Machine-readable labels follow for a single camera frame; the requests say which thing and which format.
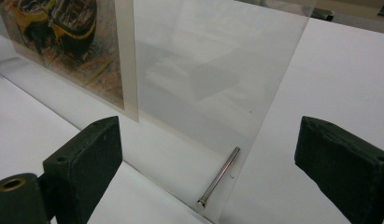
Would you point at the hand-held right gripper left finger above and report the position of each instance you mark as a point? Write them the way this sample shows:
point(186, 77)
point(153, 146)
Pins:
point(87, 168)

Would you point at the painted boats photo print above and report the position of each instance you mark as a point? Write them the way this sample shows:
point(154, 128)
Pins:
point(71, 46)

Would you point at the clear acrylic photo frame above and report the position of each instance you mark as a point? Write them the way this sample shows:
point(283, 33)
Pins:
point(205, 93)

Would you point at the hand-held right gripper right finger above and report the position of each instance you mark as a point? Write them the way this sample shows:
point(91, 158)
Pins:
point(342, 168)

